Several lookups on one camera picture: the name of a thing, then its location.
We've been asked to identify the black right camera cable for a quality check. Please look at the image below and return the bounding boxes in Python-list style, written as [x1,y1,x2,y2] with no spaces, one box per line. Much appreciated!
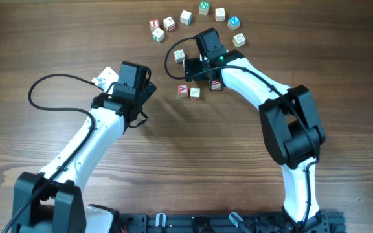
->
[164,36,319,227]

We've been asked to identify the yellow-sided picture block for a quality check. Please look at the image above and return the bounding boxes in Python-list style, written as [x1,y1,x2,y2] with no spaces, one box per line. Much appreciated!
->
[232,33,246,47]

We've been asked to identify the red 6 number block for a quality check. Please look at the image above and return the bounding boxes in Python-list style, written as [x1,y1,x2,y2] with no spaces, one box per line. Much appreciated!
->
[163,17,176,32]

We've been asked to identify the black left camera cable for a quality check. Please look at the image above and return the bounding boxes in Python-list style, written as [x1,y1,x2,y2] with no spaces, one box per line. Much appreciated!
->
[1,73,116,233]

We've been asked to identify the red Q picture block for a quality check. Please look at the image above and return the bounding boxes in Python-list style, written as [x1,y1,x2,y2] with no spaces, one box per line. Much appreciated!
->
[190,87,201,100]

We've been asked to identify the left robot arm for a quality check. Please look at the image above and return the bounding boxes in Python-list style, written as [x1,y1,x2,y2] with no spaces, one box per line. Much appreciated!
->
[4,61,156,232]

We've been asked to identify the plain blue-sided block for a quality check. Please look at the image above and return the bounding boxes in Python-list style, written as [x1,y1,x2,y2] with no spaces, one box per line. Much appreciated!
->
[180,10,192,25]

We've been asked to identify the red M letter block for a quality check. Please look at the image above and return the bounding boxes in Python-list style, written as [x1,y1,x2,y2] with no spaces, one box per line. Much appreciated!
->
[210,80,223,91]

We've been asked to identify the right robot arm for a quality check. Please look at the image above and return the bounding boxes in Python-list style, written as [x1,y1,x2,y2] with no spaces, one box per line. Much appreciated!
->
[184,28,325,232]

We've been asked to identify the blue X letter block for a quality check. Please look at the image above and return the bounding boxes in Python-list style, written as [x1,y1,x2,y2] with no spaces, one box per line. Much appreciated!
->
[227,16,241,30]

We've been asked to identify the green E W block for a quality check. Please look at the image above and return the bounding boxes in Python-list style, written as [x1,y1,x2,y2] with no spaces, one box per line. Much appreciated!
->
[174,49,186,63]

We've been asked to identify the red I letter block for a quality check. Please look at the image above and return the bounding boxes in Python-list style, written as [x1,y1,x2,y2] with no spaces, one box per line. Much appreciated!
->
[149,19,160,32]

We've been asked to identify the red-sided plain top block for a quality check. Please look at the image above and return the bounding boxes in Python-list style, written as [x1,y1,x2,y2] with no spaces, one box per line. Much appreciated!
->
[215,8,226,21]

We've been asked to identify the green J letter block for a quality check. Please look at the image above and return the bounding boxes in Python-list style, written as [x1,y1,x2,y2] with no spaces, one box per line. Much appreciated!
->
[152,28,165,43]

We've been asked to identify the black camera cable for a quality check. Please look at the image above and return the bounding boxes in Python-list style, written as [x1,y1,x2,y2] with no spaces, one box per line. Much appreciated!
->
[1,73,116,233]
[164,36,319,227]

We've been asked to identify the green N letter block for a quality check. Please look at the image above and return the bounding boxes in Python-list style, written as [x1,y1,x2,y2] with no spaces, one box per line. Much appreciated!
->
[199,1,210,15]

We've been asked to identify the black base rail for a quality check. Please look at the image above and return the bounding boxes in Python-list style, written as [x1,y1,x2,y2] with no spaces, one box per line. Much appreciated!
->
[85,203,348,233]

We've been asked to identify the red A letter block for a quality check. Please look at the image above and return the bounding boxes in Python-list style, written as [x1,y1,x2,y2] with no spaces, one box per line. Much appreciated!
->
[177,85,189,98]

